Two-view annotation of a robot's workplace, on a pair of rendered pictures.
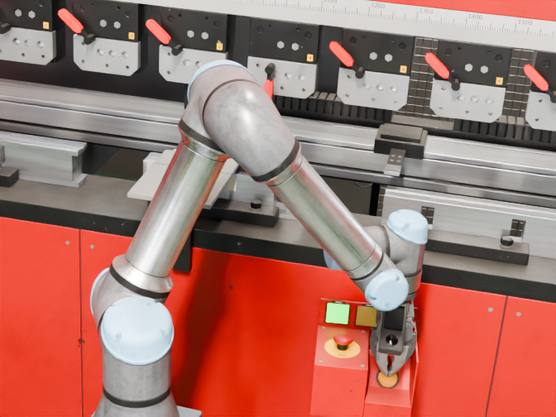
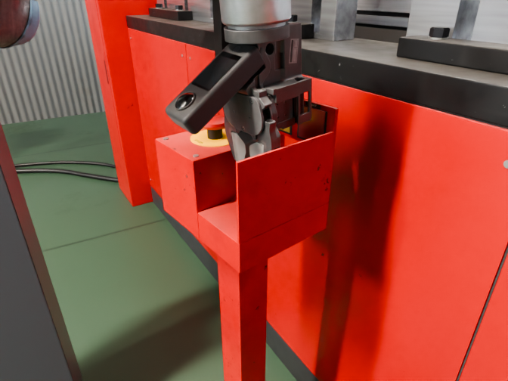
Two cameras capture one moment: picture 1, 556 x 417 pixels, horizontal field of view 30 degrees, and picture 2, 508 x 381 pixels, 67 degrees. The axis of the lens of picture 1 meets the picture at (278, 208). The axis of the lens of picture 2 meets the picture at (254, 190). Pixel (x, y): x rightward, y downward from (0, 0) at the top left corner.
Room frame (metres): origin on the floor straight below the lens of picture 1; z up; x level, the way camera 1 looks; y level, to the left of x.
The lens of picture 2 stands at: (1.47, -0.57, 0.97)
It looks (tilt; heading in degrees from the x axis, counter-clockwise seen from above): 28 degrees down; 47
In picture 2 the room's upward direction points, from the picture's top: straight up
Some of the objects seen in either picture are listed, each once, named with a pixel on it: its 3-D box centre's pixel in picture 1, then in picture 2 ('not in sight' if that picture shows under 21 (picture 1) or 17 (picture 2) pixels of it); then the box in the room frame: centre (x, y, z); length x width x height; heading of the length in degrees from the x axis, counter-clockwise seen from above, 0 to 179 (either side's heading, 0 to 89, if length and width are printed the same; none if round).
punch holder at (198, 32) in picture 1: (198, 42); not in sight; (2.24, 0.20, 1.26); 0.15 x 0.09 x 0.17; 80
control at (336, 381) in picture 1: (364, 360); (240, 165); (1.79, -0.20, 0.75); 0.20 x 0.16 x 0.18; 87
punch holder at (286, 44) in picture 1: (285, 54); not in sight; (2.20, 0.01, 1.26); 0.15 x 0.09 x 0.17; 80
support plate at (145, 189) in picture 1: (186, 177); not in sight; (2.09, 0.20, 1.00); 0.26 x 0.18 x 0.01; 170
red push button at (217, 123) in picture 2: (342, 342); (215, 129); (1.78, -0.15, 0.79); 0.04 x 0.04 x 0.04
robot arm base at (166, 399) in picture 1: (136, 405); not in sight; (1.48, 0.22, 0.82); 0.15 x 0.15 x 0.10
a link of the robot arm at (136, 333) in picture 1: (136, 345); not in sight; (1.49, 0.22, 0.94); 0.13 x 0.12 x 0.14; 17
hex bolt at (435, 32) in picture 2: not in sight; (438, 32); (2.09, -0.31, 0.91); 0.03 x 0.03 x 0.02
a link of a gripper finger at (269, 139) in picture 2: (404, 342); (262, 138); (1.76, -0.27, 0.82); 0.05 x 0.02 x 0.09; 87
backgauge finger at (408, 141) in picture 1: (398, 150); not in sight; (2.31, -0.28, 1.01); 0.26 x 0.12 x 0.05; 170
